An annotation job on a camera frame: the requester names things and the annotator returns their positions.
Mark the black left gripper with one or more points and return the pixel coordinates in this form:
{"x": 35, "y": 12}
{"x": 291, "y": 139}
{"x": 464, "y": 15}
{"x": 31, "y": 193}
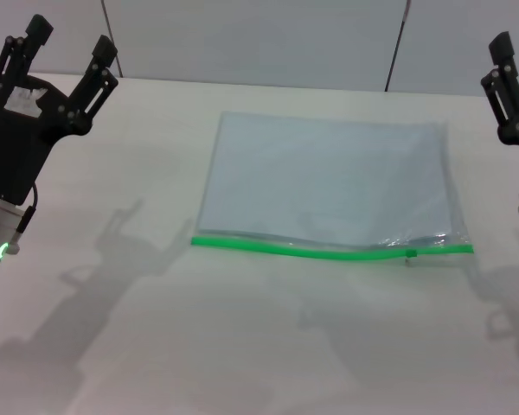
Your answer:
{"x": 19, "y": 129}

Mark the green zip slider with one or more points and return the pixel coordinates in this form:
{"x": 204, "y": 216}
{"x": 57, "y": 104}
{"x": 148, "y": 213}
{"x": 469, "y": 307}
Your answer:
{"x": 410, "y": 254}

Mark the clear document bag green zip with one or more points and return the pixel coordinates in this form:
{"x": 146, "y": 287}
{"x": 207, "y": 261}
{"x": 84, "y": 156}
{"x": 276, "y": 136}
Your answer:
{"x": 328, "y": 181}

